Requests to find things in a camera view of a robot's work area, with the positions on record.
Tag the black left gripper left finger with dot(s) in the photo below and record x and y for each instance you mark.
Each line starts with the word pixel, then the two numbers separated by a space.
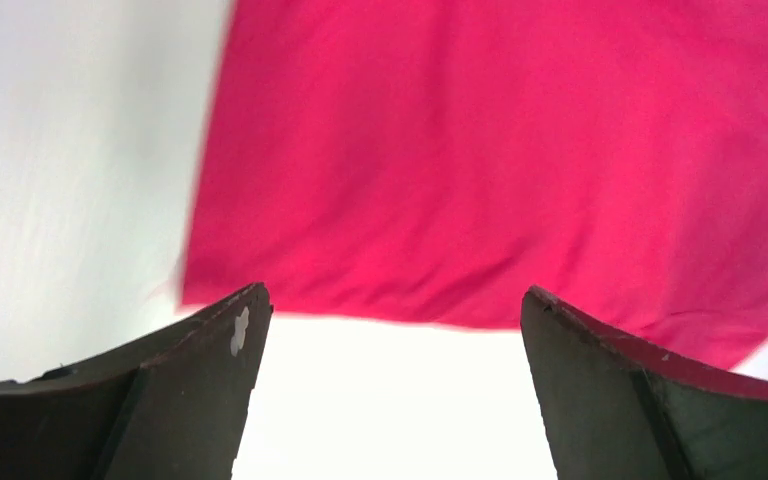
pixel 172 404

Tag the pink t-shirt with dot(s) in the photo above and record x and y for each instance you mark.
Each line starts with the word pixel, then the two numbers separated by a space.
pixel 429 161

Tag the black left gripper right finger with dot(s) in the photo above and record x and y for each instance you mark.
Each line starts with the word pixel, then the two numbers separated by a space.
pixel 615 406

